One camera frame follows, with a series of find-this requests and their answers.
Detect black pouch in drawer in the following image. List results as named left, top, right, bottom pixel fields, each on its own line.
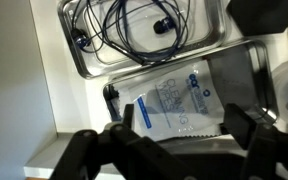
left=227, top=0, right=288, bottom=36

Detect white cleaning wipes packet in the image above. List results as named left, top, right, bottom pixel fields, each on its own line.
left=113, top=60, right=224, bottom=141

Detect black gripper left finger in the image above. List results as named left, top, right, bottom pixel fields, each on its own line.
left=123, top=104, right=134, bottom=128

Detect white open desk drawer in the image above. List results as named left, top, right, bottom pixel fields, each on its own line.
left=0, top=0, right=288, bottom=178

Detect blue wired earphones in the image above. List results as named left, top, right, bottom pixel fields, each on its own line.
left=71, top=0, right=189, bottom=65

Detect silver tin with wipes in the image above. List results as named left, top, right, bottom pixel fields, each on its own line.
left=102, top=39, right=280, bottom=141

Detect silver tin with earphones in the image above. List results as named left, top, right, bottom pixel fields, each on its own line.
left=57, top=0, right=226, bottom=79

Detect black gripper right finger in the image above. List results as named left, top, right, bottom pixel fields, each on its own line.
left=224, top=104, right=257, bottom=150

